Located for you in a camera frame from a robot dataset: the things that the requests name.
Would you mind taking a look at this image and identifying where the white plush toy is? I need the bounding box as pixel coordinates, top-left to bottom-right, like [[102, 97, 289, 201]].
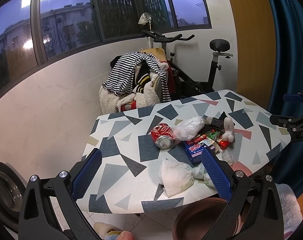
[[221, 117, 234, 142]]

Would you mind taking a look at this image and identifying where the black mesh pouch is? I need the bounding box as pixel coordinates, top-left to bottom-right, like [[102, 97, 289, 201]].
[[205, 112, 227, 131]]

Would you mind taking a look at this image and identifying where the small clear plastic wrapper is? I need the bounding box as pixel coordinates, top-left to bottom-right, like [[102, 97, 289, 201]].
[[221, 150, 234, 166]]

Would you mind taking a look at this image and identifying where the crushed red soda can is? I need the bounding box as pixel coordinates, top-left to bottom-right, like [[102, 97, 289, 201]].
[[151, 123, 174, 149]]

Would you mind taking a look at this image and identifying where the red cigarette pack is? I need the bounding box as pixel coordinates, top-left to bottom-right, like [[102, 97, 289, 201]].
[[215, 138, 230, 150]]

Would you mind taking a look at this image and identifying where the light blue fuzzy sleeve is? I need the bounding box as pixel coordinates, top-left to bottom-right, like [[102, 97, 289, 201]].
[[276, 184, 303, 239]]

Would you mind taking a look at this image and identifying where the green candy wrapper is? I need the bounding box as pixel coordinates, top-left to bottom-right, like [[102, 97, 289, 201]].
[[206, 129, 220, 141]]

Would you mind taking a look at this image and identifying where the black exercise bike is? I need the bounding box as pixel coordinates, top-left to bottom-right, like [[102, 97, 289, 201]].
[[142, 30, 233, 100]]

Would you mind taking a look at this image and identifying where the round metal appliance drum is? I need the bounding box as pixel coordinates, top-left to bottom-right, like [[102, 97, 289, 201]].
[[0, 162, 26, 233]]

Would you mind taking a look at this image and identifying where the clear plastic bag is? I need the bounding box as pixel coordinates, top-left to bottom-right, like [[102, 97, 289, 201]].
[[172, 115, 205, 141]]

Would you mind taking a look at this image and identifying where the dark framed window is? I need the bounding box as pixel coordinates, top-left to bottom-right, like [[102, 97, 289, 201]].
[[0, 0, 212, 91]]

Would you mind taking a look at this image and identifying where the blue playing card box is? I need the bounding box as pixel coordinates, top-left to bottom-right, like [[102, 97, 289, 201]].
[[183, 138, 213, 165]]

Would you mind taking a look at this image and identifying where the white tissue wad bag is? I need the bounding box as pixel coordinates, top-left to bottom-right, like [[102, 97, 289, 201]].
[[158, 159, 215, 198]]

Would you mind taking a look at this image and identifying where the fuzzy slipper foot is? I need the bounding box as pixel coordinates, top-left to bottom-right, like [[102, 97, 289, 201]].
[[94, 222, 135, 240]]

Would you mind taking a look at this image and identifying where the blue curtain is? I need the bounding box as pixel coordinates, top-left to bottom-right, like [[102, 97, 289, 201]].
[[268, 0, 303, 196]]

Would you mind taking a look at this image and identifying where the white fleece blanket pile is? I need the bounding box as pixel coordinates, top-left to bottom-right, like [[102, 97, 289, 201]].
[[99, 74, 161, 114]]

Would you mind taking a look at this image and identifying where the striped black white shirt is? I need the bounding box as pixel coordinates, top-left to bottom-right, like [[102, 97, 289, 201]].
[[102, 52, 171, 102]]

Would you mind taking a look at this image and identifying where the brown round trash bin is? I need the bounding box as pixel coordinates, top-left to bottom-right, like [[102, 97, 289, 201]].
[[171, 197, 245, 240]]

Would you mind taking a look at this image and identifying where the geometric patterned table cover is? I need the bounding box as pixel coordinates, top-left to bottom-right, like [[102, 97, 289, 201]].
[[76, 89, 291, 215]]

